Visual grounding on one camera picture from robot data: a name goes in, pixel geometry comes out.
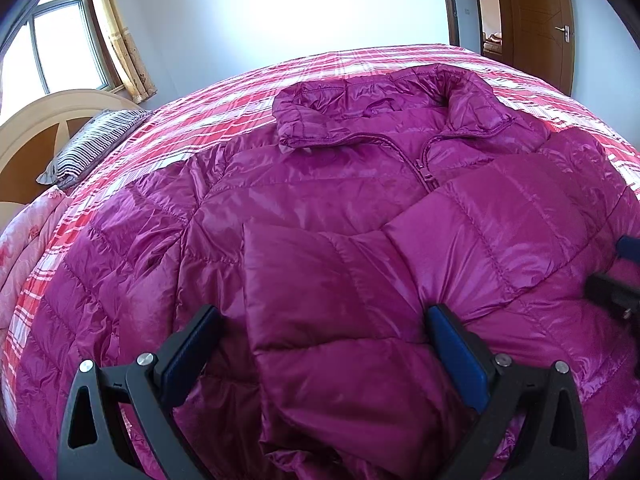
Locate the pink floral quilt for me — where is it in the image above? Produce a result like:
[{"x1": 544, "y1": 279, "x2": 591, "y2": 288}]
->
[{"x1": 0, "y1": 186, "x2": 70, "y2": 338}]

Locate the wooden headboard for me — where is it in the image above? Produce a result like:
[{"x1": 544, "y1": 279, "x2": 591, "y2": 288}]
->
[{"x1": 1, "y1": 89, "x2": 138, "y2": 226}]

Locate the window with frame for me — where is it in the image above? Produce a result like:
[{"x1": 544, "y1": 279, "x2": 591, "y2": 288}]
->
[{"x1": 1, "y1": 0, "x2": 122, "y2": 122}]

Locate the magenta quilted down jacket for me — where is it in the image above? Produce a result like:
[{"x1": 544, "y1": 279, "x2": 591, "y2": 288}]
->
[{"x1": 6, "y1": 65, "x2": 639, "y2": 479}]

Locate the striped grey pillow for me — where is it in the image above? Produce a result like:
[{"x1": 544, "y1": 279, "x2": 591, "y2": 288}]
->
[{"x1": 36, "y1": 110, "x2": 151, "y2": 190}]

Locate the brown wooden door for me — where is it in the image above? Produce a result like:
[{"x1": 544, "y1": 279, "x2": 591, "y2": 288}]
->
[{"x1": 499, "y1": 0, "x2": 575, "y2": 96}]

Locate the yellow curtain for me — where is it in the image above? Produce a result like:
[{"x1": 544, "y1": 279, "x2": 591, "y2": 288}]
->
[{"x1": 92, "y1": 0, "x2": 157, "y2": 104}]

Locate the silver door handle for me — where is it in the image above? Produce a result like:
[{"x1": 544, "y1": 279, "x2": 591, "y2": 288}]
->
[{"x1": 556, "y1": 25, "x2": 570, "y2": 44}]

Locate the red white plaid bedspread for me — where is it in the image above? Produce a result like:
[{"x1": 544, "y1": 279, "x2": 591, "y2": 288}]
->
[{"x1": 1, "y1": 44, "x2": 639, "y2": 426}]

